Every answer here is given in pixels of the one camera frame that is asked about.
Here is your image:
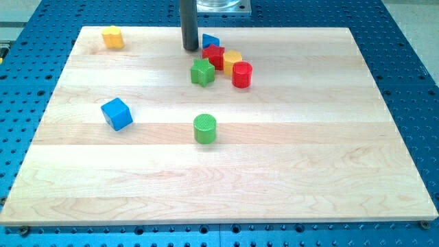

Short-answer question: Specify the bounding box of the green star block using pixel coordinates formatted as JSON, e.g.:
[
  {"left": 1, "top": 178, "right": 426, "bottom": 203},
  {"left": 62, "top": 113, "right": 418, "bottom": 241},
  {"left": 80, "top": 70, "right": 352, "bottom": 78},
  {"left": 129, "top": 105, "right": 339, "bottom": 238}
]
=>
[{"left": 190, "top": 58, "right": 215, "bottom": 87}]

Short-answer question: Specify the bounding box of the red star block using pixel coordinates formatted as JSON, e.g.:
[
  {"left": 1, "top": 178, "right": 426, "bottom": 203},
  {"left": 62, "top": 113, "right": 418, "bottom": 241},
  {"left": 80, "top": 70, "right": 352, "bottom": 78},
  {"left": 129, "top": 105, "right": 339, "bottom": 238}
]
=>
[{"left": 202, "top": 44, "right": 225, "bottom": 71}]

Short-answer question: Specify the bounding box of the blue triangle block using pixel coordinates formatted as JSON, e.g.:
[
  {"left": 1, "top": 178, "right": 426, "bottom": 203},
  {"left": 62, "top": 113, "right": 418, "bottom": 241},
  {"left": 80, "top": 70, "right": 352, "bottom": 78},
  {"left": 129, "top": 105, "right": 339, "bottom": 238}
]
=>
[{"left": 202, "top": 34, "right": 220, "bottom": 49}]

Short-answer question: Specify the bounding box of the green cylinder block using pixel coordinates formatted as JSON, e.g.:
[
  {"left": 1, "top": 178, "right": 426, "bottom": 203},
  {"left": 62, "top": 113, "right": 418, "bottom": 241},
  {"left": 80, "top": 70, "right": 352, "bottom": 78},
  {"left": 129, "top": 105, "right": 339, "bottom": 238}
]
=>
[{"left": 193, "top": 114, "right": 217, "bottom": 144}]

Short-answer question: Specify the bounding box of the red cylinder block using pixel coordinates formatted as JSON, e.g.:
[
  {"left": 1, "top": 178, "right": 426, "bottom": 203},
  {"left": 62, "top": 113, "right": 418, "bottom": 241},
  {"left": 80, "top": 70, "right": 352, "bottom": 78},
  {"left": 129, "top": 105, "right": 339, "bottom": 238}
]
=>
[{"left": 232, "top": 61, "right": 252, "bottom": 89}]

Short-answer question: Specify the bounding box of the yellow hexagon block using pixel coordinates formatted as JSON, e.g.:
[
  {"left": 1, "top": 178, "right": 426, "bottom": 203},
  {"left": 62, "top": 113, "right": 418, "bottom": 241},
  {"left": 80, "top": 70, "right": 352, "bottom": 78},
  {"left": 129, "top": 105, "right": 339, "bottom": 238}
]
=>
[{"left": 223, "top": 50, "right": 242, "bottom": 75}]

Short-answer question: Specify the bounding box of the light wooden board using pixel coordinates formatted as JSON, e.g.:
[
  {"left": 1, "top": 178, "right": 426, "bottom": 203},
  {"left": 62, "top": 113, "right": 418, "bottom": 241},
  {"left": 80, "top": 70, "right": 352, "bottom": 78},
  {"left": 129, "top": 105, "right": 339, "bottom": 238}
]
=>
[{"left": 1, "top": 26, "right": 438, "bottom": 226}]

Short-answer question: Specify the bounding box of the blue cube block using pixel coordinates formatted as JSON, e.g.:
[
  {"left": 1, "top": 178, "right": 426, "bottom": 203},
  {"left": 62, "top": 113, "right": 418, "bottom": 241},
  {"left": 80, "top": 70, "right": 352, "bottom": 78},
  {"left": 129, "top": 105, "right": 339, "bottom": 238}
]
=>
[{"left": 101, "top": 97, "right": 133, "bottom": 131}]

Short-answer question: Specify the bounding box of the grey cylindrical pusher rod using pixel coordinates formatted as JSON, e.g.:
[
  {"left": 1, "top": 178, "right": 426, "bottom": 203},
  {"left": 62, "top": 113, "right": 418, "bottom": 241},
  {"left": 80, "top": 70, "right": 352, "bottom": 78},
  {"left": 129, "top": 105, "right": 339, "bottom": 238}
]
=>
[{"left": 179, "top": 0, "right": 199, "bottom": 51}]

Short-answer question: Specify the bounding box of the yellow heart block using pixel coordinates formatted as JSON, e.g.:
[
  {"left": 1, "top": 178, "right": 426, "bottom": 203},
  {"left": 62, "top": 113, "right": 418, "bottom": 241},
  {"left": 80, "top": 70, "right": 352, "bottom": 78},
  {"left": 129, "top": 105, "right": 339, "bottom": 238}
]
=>
[{"left": 101, "top": 25, "right": 125, "bottom": 49}]

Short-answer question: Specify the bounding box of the clear acrylic robot base plate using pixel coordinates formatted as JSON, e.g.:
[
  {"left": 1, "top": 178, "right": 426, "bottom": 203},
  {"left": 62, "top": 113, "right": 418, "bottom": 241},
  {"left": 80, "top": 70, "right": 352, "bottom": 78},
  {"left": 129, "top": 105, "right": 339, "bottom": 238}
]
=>
[{"left": 196, "top": 0, "right": 252, "bottom": 16}]

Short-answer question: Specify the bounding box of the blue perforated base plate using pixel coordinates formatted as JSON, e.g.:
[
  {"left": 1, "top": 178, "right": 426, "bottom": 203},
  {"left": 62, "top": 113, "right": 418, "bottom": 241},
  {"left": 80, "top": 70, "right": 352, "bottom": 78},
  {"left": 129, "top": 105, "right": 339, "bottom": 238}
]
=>
[{"left": 1, "top": 0, "right": 438, "bottom": 247}]

